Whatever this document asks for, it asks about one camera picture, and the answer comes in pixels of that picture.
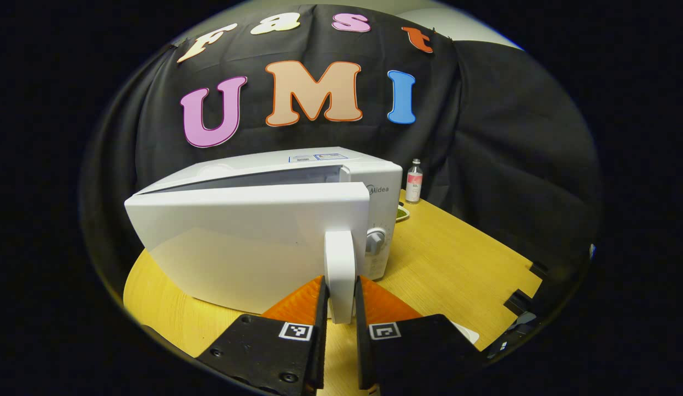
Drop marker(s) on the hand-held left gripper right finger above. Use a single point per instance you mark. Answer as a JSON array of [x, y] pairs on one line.
[[364, 352]]

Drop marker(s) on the small clear bottle pink label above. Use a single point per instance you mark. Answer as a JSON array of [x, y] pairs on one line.
[[414, 184]]

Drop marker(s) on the white microwave oven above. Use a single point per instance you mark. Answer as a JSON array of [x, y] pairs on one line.
[[236, 247]]

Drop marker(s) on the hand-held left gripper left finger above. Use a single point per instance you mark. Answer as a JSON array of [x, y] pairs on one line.
[[319, 352]]

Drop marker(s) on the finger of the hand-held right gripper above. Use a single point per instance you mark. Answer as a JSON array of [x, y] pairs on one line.
[[539, 269], [517, 308]]

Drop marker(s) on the black backdrop cloth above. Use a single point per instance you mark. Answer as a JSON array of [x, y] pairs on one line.
[[512, 137]]

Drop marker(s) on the white sectioned dish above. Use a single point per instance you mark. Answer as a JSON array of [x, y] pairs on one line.
[[402, 214]]

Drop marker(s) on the white plate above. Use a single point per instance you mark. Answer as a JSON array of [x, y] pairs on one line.
[[466, 333]]

